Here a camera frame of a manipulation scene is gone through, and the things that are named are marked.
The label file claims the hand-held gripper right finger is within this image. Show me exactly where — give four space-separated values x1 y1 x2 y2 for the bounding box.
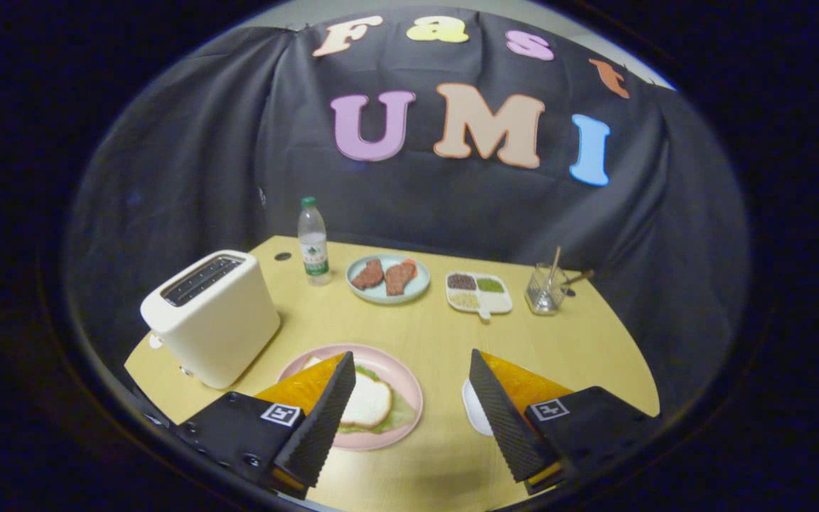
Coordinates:
468 348 663 496

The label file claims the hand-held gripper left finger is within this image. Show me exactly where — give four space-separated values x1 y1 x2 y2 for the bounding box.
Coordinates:
168 351 357 498

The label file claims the plain white bread slice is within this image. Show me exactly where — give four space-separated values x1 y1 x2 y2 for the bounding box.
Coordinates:
301 356 393 430

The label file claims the green lettuce leaf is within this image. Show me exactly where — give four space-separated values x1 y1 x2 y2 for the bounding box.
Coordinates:
338 364 417 434

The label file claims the small white plate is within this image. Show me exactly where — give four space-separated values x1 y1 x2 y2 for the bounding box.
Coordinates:
461 378 494 437

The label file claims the pink plate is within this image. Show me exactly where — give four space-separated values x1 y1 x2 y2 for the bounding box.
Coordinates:
277 343 424 452

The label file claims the white divided seasoning dish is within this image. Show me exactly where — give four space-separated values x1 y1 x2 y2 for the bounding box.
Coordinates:
446 271 513 321

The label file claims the clear glass cup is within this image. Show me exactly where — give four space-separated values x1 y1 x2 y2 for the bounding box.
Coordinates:
525 262 568 316

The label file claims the white toaster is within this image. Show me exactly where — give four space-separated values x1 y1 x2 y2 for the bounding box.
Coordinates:
140 250 282 390

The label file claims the small brown meat piece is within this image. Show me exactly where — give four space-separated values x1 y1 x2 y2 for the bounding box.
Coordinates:
351 258 385 290

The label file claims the light blue plate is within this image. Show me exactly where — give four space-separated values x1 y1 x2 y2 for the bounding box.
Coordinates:
346 254 431 305

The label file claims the large brown meat piece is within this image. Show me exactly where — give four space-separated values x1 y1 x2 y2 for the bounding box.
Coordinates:
385 259 418 297

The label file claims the clear plastic water bottle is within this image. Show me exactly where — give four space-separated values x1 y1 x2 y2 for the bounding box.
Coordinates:
298 197 332 286

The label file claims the black backdrop cloth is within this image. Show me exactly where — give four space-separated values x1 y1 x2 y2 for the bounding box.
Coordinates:
61 6 749 413

